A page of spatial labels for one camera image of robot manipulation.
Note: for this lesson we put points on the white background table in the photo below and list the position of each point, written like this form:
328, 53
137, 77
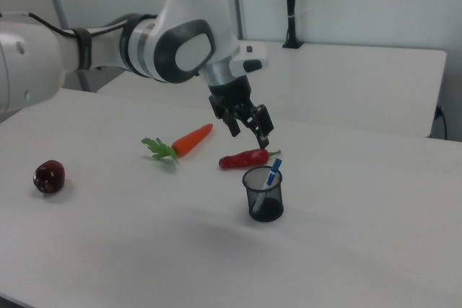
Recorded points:
343, 84

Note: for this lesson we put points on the dark red apple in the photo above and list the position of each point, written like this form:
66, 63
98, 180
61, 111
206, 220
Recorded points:
49, 177

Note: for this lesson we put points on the orange carrot with green leaves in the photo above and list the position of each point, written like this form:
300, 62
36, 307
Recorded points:
189, 139

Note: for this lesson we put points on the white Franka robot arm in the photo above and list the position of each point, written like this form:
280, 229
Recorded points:
187, 8

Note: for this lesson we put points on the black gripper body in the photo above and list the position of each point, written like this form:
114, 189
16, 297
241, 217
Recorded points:
231, 93

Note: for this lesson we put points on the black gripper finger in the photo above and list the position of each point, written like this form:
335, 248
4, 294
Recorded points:
234, 124
262, 120

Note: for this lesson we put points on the black pole with base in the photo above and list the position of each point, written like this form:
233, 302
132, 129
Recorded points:
291, 8

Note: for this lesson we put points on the red chili pepper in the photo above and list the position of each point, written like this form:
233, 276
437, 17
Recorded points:
245, 159

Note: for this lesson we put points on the blue white marker pen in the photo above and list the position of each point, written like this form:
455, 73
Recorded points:
271, 177

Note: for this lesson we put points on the black mesh pen cup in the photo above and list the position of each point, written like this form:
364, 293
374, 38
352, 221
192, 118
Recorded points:
264, 207

